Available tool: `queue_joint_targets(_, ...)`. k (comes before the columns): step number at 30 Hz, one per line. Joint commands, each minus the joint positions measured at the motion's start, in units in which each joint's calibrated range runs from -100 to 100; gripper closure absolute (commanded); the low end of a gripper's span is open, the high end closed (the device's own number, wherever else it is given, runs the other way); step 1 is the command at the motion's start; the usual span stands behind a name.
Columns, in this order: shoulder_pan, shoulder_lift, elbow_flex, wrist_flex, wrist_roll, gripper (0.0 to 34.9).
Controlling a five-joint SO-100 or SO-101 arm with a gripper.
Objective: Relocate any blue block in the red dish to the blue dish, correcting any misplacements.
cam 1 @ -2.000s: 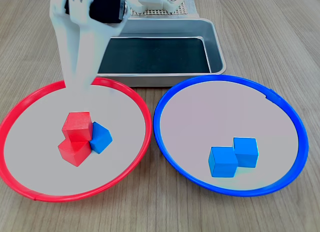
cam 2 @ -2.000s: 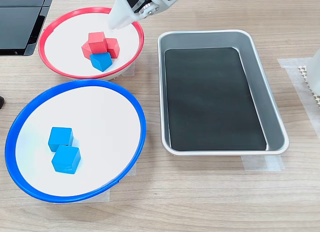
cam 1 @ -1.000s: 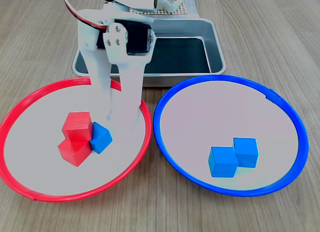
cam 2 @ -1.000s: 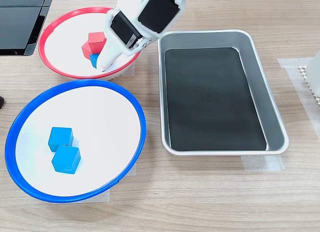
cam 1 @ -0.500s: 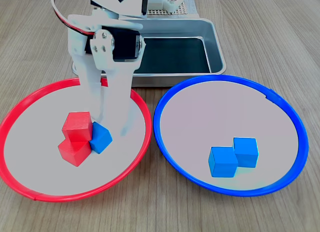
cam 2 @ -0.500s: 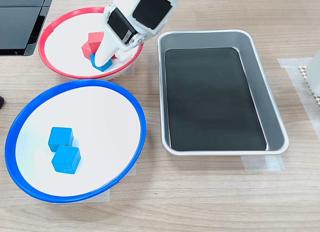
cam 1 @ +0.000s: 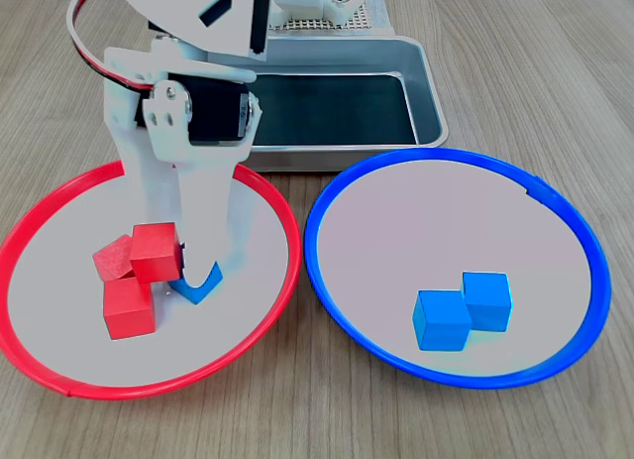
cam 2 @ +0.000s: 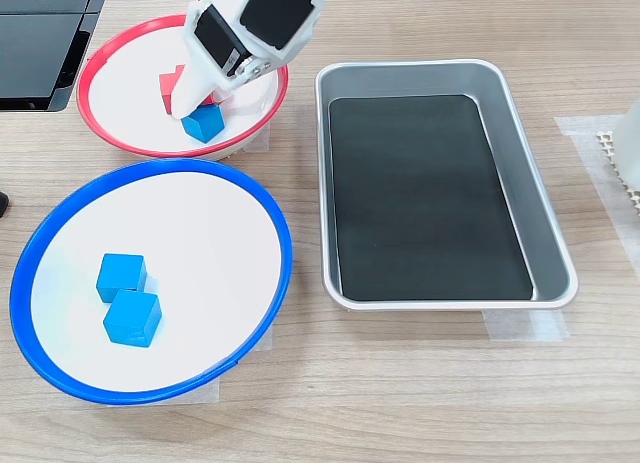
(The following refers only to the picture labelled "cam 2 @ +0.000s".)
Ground blue cube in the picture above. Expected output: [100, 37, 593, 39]
[95, 253, 148, 304]
[180, 104, 225, 144]
[102, 289, 164, 349]

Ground clear tape strip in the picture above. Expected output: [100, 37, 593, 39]
[234, 120, 272, 157]
[481, 310, 572, 342]

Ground red-rimmed white plate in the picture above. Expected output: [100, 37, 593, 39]
[76, 13, 290, 162]

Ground blue-rimmed white plate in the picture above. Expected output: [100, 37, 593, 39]
[9, 158, 294, 407]

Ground black flat device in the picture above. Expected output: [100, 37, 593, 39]
[0, 0, 111, 113]

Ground black tray mat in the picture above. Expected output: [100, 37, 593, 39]
[328, 95, 535, 302]

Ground steel tray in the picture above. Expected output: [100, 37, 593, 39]
[314, 58, 580, 313]

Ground clear tape sheet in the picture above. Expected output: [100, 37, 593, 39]
[553, 114, 640, 280]

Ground pale perforated base plate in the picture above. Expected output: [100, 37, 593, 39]
[594, 129, 640, 219]

